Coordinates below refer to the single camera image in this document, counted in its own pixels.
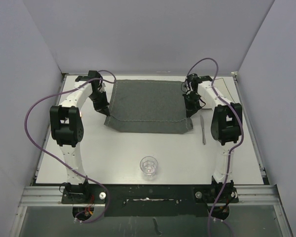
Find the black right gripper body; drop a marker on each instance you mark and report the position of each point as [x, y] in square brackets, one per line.
[192, 102]

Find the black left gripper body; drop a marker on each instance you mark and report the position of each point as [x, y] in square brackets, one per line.
[99, 100]

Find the white rectangular plate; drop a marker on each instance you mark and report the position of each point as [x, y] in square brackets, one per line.
[224, 91]

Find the grey cloth placemat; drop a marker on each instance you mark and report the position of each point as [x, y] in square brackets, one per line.
[148, 106]

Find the clear plastic cup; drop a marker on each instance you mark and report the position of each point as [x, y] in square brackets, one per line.
[149, 167]

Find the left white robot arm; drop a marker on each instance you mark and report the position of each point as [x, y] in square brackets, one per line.
[67, 128]

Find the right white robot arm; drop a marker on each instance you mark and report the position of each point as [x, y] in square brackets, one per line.
[226, 126]

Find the silver table knife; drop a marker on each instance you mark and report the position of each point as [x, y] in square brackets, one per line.
[203, 130]

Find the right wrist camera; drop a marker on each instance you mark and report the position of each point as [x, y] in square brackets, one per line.
[192, 80]

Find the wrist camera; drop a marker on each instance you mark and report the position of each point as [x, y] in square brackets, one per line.
[93, 75]
[192, 80]

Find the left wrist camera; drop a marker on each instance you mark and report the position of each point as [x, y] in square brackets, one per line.
[93, 75]

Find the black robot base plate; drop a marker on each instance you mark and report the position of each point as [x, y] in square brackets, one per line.
[113, 208]

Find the aluminium frame rail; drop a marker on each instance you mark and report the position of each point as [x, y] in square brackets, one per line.
[243, 194]

